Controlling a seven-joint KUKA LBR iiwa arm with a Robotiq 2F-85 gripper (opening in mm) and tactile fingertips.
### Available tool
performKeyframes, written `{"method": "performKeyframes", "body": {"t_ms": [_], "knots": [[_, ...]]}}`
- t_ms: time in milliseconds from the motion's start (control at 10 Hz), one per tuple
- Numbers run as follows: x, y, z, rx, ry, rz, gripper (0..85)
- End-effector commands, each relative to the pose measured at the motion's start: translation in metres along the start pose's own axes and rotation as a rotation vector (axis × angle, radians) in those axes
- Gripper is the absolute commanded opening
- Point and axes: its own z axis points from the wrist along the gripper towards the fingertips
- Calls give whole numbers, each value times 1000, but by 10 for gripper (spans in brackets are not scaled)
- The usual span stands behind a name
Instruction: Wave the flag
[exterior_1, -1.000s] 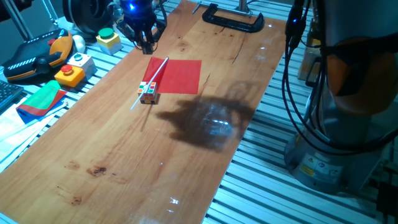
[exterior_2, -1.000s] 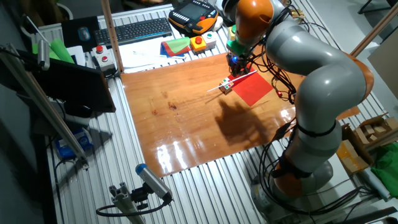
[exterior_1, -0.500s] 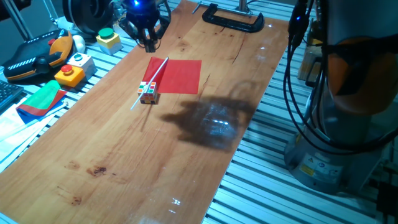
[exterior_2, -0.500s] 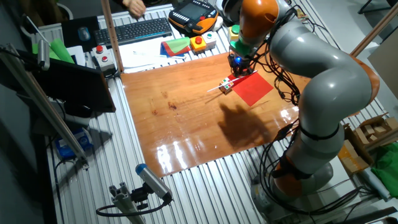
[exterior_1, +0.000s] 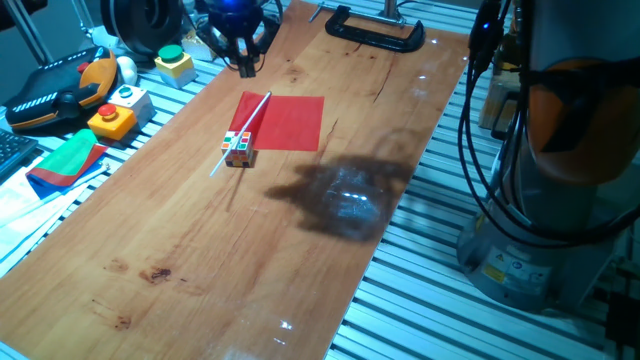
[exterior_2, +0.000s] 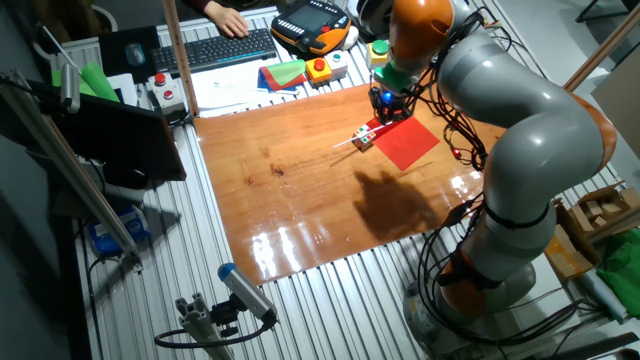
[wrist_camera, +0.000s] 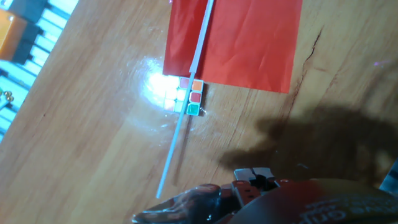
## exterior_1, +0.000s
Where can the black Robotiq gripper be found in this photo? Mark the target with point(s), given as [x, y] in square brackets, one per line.
[235, 22]

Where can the red flag with white stick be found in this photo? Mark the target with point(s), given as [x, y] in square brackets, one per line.
[290, 122]

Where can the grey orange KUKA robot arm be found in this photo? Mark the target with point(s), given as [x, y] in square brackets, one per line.
[575, 40]

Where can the white yellow cardboard box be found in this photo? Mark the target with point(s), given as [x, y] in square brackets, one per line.
[197, 47]

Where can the yellow box with green button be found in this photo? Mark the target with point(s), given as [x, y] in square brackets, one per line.
[172, 65]

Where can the small Rubik's cube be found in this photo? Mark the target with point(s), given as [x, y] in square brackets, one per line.
[239, 150]

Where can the white box with green button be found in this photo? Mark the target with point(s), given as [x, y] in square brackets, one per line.
[135, 102]

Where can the black round reel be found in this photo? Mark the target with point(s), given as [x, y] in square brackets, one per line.
[125, 25]

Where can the black C-clamp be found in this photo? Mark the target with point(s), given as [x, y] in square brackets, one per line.
[370, 37]

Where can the yellow box with red button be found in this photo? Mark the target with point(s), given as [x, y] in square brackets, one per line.
[112, 125]

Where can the grey metal tripod leg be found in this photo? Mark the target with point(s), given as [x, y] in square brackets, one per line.
[31, 35]
[82, 25]

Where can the black orange teach pendant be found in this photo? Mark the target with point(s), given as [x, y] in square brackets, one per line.
[55, 85]

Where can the folded green red blue flags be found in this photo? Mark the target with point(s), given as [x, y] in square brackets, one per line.
[65, 160]

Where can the orange wooden board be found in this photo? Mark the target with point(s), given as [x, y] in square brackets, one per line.
[300, 280]

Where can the black keyboard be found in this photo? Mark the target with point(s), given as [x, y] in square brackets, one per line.
[15, 150]

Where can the tan wooden block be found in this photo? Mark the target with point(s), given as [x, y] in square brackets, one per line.
[495, 100]

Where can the white paper sheets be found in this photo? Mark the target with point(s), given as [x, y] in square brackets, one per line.
[20, 225]

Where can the silver metal post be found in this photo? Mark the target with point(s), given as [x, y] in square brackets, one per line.
[392, 10]

